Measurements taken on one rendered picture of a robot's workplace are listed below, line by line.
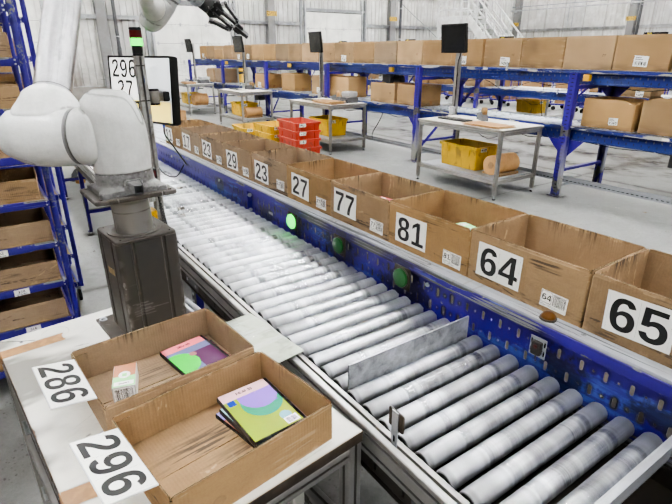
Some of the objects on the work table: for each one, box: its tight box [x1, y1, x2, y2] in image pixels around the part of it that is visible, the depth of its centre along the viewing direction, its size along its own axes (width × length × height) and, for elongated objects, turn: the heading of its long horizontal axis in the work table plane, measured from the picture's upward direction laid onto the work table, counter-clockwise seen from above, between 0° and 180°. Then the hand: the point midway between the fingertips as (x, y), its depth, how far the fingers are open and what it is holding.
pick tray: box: [71, 308, 255, 432], centre depth 131 cm, size 28×38×10 cm
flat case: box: [160, 335, 231, 375], centre depth 138 cm, size 14×19×2 cm
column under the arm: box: [96, 217, 192, 339], centre depth 155 cm, size 26×26×33 cm
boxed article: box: [112, 363, 139, 402], centre depth 128 cm, size 6×10×5 cm, turn 19°
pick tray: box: [111, 352, 332, 504], centre depth 109 cm, size 28×38×10 cm
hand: (241, 31), depth 224 cm, fingers closed
